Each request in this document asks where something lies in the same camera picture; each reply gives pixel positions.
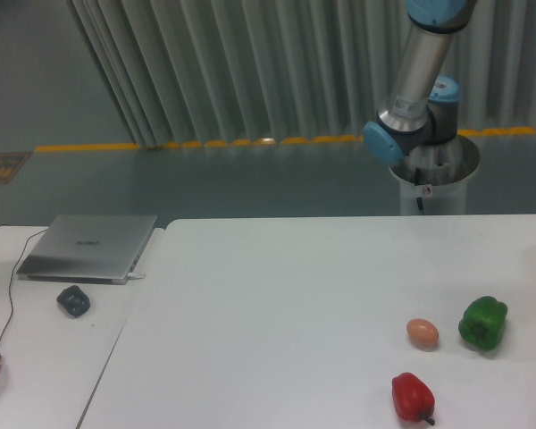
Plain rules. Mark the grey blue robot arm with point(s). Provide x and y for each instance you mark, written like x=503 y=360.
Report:
x=417 y=112

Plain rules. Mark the red bell pepper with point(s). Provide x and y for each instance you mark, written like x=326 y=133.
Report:
x=412 y=399

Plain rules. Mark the green bell pepper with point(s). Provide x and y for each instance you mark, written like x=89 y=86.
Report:
x=483 y=323

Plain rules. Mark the small black plastic part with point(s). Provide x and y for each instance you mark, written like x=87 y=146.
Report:
x=74 y=301

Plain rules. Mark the silver closed laptop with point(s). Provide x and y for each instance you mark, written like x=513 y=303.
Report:
x=89 y=248

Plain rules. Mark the pale pleated curtain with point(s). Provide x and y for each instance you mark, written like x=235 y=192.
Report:
x=201 y=72

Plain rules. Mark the brown egg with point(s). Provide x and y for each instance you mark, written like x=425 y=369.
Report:
x=422 y=333

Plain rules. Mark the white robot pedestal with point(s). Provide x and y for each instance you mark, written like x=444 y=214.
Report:
x=433 y=179

